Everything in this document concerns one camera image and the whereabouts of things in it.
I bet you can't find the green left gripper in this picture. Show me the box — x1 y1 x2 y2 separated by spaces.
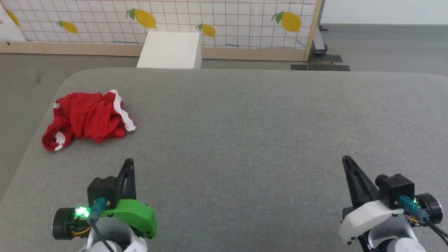
100 158 158 239

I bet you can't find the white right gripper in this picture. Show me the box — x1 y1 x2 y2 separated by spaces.
338 155 405 245

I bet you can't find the red basketball jersey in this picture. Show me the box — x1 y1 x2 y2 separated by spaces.
41 90 136 152

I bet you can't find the white label tape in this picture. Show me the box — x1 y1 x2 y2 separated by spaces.
124 238 148 252

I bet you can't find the grey fabric sofa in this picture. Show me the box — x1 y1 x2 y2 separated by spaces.
0 68 448 252

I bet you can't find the black metal stand foot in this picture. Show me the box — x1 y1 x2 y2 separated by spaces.
290 24 350 72

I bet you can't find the white box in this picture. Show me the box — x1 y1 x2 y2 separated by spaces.
136 31 203 69

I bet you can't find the lemon pattern grid panel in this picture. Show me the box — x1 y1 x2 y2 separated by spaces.
0 0 323 62

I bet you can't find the white board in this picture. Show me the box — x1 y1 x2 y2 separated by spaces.
0 6 26 43

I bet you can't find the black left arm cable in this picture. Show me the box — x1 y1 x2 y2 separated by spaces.
86 197 116 252

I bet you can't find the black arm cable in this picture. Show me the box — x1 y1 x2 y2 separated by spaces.
399 196 448 245
86 197 116 252

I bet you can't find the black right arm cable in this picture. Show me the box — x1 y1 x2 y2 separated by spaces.
399 196 448 245

